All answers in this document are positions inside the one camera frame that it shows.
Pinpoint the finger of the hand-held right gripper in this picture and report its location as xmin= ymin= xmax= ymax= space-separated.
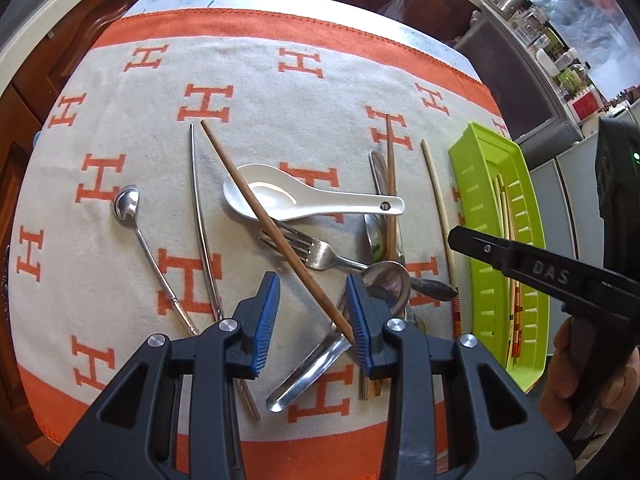
xmin=446 ymin=225 xmax=640 ymax=347

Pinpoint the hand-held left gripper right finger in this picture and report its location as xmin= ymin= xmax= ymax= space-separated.
xmin=345 ymin=273 xmax=583 ymax=480

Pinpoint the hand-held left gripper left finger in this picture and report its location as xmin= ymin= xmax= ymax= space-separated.
xmin=49 ymin=271 xmax=282 ymax=480

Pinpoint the steel soup spoon channel handle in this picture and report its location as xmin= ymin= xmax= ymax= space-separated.
xmin=265 ymin=259 xmax=413 ymax=413

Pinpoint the steel fork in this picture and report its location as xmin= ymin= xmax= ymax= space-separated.
xmin=257 ymin=220 xmax=460 ymax=301

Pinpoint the steel tablespoon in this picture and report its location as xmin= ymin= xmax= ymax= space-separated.
xmin=364 ymin=210 xmax=403 ymax=263
xmin=367 ymin=149 xmax=426 ymax=333

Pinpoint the green plastic utensil tray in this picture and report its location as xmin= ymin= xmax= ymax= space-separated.
xmin=447 ymin=121 xmax=551 ymax=395

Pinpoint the brown wooden chopstick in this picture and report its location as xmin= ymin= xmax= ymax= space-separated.
xmin=200 ymin=119 xmax=356 ymax=345
xmin=359 ymin=114 xmax=400 ymax=402

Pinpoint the white ceramic soup spoon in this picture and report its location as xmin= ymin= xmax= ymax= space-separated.
xmin=222 ymin=163 xmax=406 ymax=222

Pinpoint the small long-handled steel spoon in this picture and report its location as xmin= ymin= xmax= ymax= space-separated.
xmin=111 ymin=184 xmax=201 ymax=337

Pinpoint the person's right hand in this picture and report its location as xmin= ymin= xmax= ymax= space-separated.
xmin=539 ymin=318 xmax=640 ymax=443

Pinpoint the grey refrigerator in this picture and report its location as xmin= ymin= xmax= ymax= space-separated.
xmin=527 ymin=100 xmax=640 ymax=281

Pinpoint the red-labelled jar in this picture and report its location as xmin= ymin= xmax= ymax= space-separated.
xmin=572 ymin=94 xmax=604 ymax=122

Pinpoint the clear glass jar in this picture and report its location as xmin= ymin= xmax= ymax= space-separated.
xmin=515 ymin=7 xmax=542 ymax=47

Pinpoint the orange and white printed blanket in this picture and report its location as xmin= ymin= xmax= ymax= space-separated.
xmin=7 ymin=7 xmax=511 ymax=480

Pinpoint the white kitchen countertop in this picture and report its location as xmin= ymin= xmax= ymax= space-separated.
xmin=0 ymin=0 xmax=501 ymax=96

